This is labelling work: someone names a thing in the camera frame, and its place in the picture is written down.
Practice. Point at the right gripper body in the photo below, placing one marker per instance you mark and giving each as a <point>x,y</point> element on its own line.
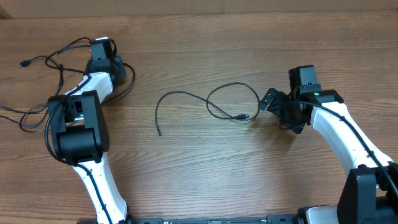
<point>283,108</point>

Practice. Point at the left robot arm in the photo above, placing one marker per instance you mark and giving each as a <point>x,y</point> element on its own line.
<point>76,133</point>

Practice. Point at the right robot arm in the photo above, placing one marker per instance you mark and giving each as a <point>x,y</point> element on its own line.
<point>370,191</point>

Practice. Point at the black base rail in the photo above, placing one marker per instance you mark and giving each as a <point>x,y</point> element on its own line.
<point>217,221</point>

